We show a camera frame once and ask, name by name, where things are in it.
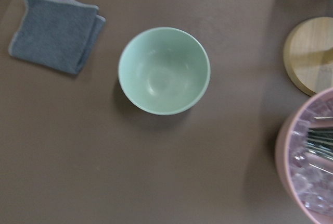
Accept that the grey folded cloth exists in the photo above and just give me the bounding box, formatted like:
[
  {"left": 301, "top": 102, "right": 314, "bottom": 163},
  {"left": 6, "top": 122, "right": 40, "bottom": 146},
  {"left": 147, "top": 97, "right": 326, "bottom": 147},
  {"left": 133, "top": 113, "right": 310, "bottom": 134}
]
[{"left": 8, "top": 0, "right": 106, "bottom": 75}]

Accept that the green bowl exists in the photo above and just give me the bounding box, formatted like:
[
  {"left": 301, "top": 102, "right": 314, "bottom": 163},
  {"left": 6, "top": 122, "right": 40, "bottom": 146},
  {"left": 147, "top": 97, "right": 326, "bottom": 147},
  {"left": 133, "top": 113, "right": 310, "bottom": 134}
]
[{"left": 118, "top": 27, "right": 211, "bottom": 115}]

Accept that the pink bowl with ice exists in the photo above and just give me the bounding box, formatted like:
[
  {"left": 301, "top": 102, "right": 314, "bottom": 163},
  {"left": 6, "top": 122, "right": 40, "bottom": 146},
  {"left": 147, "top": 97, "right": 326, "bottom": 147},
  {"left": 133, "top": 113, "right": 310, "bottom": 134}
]
[{"left": 275, "top": 89, "right": 332, "bottom": 223}]

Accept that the steel ice scoop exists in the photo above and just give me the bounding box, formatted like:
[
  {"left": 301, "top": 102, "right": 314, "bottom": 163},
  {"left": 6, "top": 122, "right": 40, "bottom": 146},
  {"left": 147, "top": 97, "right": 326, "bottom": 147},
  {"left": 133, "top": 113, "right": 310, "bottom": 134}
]
[{"left": 305, "top": 116, "right": 332, "bottom": 161}]

